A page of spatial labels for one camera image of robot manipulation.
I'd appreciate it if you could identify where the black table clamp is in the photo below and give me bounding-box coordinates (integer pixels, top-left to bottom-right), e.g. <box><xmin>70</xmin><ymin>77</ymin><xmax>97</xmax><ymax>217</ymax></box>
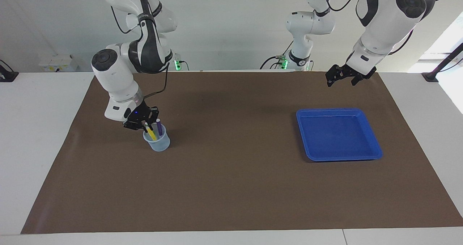
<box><xmin>0</xmin><ymin>60</ymin><xmax>19</xmax><ymax>83</ymax></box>

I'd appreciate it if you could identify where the white power strip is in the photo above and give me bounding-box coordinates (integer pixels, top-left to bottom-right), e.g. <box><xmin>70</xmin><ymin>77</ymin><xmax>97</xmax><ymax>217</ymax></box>
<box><xmin>39</xmin><ymin>55</ymin><xmax>78</xmax><ymax>73</ymax></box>

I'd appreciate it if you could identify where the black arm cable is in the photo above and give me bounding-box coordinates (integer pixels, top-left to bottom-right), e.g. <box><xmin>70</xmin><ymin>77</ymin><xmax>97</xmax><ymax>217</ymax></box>
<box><xmin>324</xmin><ymin>0</ymin><xmax>445</xmax><ymax>56</ymax></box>
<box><xmin>110</xmin><ymin>6</ymin><xmax>170</xmax><ymax>99</ymax></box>

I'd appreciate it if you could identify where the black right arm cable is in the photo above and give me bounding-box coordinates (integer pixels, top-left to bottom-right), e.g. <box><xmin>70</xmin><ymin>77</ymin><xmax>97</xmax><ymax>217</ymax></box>
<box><xmin>110</xmin><ymin>6</ymin><xmax>170</xmax><ymax>99</ymax></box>

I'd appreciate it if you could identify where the blue plastic tray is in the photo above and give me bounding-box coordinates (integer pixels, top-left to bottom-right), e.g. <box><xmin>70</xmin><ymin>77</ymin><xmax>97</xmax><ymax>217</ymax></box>
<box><xmin>296</xmin><ymin>108</ymin><xmax>383</xmax><ymax>162</ymax></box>

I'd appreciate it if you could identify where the black left base cable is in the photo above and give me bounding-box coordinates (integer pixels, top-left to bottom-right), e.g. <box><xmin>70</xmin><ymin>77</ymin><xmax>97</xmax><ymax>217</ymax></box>
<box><xmin>260</xmin><ymin>41</ymin><xmax>294</xmax><ymax>70</ymax></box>

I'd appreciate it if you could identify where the translucent plastic cup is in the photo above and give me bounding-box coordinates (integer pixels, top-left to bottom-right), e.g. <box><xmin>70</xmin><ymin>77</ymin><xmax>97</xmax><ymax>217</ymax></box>
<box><xmin>143</xmin><ymin>123</ymin><xmax>171</xmax><ymax>152</ymax></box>

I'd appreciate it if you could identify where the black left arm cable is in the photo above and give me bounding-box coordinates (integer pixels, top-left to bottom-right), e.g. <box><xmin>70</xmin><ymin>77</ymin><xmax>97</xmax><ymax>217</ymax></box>
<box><xmin>324</xmin><ymin>0</ymin><xmax>445</xmax><ymax>56</ymax></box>

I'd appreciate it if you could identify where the black stand with pole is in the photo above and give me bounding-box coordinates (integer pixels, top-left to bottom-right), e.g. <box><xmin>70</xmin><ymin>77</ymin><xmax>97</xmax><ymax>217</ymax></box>
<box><xmin>421</xmin><ymin>42</ymin><xmax>463</xmax><ymax>83</ymax></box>

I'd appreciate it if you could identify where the brown table mat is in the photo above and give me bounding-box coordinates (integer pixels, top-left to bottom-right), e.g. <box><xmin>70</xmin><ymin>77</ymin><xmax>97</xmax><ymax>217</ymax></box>
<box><xmin>21</xmin><ymin>71</ymin><xmax>463</xmax><ymax>235</ymax></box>

